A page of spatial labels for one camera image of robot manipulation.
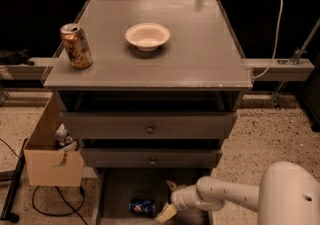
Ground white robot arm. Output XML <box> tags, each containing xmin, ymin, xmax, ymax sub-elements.
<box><xmin>156</xmin><ymin>161</ymin><xmax>320</xmax><ymax>225</ymax></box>

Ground black object on rail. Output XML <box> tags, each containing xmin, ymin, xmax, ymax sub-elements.
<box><xmin>0</xmin><ymin>49</ymin><xmax>34</xmax><ymax>66</ymax></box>

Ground grey middle drawer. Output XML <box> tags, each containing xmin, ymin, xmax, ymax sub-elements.
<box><xmin>80</xmin><ymin>148</ymin><xmax>222</xmax><ymax>168</ymax></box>

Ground grey drawer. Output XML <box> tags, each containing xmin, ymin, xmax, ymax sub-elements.
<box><xmin>80</xmin><ymin>148</ymin><xmax>222</xmax><ymax>168</ymax></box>
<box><xmin>92</xmin><ymin>168</ymin><xmax>210</xmax><ymax>225</ymax></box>
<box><xmin>60</xmin><ymin>112</ymin><xmax>237</xmax><ymax>139</ymax></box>

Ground grey bottom drawer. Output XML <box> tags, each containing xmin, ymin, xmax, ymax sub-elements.
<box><xmin>92</xmin><ymin>168</ymin><xmax>210</xmax><ymax>225</ymax></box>

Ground black floor cable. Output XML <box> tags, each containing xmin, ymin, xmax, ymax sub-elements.
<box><xmin>31</xmin><ymin>185</ymin><xmax>88</xmax><ymax>225</ymax></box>

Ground crumpled items in box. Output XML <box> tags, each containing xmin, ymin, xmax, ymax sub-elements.
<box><xmin>54</xmin><ymin>124</ymin><xmax>78</xmax><ymax>151</ymax></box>

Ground black stand leg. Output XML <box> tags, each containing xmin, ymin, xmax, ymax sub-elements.
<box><xmin>0</xmin><ymin>139</ymin><xmax>27</xmax><ymax>224</ymax></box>

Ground white paper bowl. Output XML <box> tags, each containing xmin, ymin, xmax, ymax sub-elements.
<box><xmin>125</xmin><ymin>23</ymin><xmax>170</xmax><ymax>52</ymax></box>

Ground blue pepsi can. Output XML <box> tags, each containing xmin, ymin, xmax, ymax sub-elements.
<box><xmin>129</xmin><ymin>199</ymin><xmax>156</xmax><ymax>217</ymax></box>

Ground grey drawer cabinet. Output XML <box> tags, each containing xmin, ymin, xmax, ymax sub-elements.
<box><xmin>43</xmin><ymin>0</ymin><xmax>253</xmax><ymax>170</ymax></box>

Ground cardboard box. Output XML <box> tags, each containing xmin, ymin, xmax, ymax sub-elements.
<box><xmin>24</xmin><ymin>96</ymin><xmax>84</xmax><ymax>187</ymax></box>

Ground gold soda can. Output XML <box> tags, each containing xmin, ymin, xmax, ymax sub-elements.
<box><xmin>60</xmin><ymin>23</ymin><xmax>92</xmax><ymax>69</ymax></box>

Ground grey top drawer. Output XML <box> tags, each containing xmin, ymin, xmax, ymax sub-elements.
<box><xmin>60</xmin><ymin>112</ymin><xmax>237</xmax><ymax>139</ymax></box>

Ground white cable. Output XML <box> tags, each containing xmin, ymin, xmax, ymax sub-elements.
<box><xmin>249</xmin><ymin>0</ymin><xmax>284</xmax><ymax>81</ymax></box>

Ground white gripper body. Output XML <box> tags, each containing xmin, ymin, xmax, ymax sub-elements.
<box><xmin>171</xmin><ymin>185</ymin><xmax>200</xmax><ymax>210</ymax></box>

